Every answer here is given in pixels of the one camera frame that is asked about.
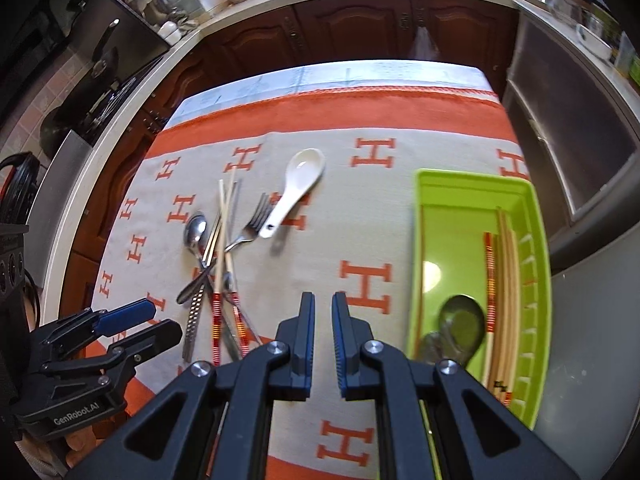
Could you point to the black countertop appliance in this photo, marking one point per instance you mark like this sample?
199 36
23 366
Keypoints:
10 270

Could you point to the white ceramic spoon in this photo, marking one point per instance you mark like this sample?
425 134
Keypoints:
300 170

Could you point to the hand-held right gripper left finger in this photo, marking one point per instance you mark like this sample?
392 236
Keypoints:
309 340

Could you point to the black pot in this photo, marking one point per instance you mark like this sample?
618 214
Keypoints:
52 132

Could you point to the black gas stove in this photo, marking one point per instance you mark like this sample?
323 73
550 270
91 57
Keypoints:
110 105

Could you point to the green plastic utensil tray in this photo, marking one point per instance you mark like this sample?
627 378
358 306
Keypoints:
450 230

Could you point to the dark brown wooden chopstick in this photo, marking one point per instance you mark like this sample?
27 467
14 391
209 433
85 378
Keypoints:
419 285

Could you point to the clear plastic bag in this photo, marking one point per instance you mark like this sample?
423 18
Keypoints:
422 42

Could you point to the person's left hand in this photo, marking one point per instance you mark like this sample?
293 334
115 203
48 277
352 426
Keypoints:
82 445

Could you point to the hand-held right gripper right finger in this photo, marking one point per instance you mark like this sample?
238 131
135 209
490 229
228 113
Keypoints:
339 340

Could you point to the large metal spoon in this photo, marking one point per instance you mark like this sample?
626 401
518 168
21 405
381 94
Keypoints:
462 322

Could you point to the white ceramic cup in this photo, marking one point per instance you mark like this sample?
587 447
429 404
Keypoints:
170 30

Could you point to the white bowl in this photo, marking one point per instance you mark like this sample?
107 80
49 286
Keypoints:
595 45

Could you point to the orange patterned blanket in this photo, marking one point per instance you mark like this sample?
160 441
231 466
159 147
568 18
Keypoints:
350 210

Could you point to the steel side panel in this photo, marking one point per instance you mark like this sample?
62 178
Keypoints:
60 185

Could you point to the grey refrigerator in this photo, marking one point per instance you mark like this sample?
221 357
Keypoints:
590 360

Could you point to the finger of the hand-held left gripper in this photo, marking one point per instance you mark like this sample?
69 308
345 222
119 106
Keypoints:
127 315
160 335

